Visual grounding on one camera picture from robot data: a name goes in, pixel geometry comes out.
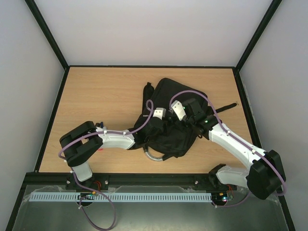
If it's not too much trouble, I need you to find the black student backpack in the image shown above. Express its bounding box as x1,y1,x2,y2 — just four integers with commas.
130,78,236,161

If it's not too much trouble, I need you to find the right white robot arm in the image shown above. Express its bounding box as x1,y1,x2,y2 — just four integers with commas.
170,99,286,200

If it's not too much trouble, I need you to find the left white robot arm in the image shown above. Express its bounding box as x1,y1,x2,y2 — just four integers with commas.
58,115,164,182

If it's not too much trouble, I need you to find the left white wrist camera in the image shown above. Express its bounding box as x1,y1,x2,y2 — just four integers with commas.
153,107,166,120

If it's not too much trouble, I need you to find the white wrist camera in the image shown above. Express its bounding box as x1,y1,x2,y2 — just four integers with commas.
171,100,187,121
153,107,166,120

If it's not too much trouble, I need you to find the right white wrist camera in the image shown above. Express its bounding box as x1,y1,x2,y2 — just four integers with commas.
171,100,187,121

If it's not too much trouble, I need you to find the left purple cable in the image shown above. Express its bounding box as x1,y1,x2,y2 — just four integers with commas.
59,100,154,230

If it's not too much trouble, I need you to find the purple cable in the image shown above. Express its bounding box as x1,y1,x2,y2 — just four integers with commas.
169,90,288,209
59,100,154,230

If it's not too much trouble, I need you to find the light blue slotted cable duct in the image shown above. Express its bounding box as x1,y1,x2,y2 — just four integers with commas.
29,192,212,203

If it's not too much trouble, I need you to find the black enclosure frame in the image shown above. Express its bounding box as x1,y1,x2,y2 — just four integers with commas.
5,0,296,231

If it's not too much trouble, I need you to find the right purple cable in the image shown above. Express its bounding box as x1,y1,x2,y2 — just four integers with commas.
169,90,288,209

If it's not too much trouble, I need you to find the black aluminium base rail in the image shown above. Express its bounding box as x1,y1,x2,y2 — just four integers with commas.
22,172,237,193

